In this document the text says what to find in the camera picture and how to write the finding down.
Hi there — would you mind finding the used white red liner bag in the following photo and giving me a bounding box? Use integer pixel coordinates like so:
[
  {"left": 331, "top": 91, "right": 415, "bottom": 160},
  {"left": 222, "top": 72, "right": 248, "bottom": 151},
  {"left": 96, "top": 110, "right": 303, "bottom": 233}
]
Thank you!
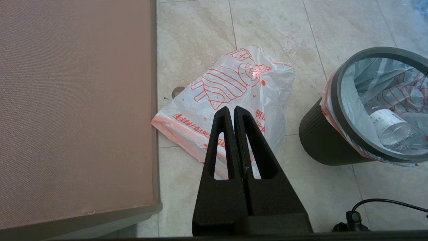
[{"left": 319, "top": 57, "right": 428, "bottom": 168}]

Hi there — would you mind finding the black round trash bin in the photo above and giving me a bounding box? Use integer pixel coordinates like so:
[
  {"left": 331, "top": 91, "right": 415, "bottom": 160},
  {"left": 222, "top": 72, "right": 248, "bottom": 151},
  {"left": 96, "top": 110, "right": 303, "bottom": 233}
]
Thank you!
[{"left": 299, "top": 47, "right": 428, "bottom": 167}]

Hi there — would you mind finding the grey bin retaining ring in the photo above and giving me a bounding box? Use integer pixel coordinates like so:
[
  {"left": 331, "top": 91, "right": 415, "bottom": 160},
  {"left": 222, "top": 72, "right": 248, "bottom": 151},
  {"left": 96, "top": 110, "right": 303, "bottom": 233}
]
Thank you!
[{"left": 329, "top": 47, "right": 428, "bottom": 163}]

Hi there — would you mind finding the thin black left camera cable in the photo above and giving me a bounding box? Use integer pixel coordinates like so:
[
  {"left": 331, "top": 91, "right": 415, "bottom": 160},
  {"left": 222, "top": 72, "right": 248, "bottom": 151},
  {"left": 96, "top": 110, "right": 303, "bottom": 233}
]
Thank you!
[{"left": 333, "top": 198, "right": 428, "bottom": 232}]

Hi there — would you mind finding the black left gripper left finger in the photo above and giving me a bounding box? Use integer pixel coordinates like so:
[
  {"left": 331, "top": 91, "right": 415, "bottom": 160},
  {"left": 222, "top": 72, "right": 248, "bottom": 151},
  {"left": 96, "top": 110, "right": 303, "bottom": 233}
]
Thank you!
[{"left": 192, "top": 106, "right": 248, "bottom": 236}]

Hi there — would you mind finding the clear plastic water bottle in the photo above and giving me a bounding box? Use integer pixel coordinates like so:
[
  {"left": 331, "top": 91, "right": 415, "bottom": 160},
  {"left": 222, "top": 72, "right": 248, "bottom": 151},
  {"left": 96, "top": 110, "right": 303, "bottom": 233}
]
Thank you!
[{"left": 364, "top": 104, "right": 428, "bottom": 154}]

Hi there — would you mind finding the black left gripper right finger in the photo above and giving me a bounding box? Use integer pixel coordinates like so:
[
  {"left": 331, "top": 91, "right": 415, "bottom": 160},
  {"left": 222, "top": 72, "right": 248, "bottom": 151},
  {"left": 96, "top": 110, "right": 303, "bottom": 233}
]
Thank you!
[{"left": 233, "top": 106, "right": 308, "bottom": 216}]

